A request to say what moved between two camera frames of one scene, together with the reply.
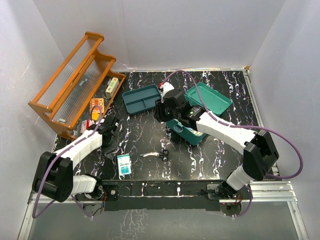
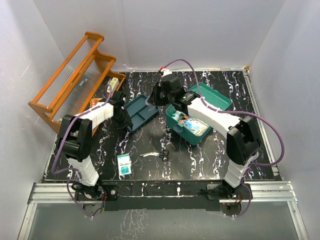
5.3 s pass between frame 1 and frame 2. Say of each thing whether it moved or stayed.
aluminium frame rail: stayed
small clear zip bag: moved
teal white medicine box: stayed
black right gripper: moved
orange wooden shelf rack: stayed
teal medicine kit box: stayed
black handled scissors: stayed
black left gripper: moved
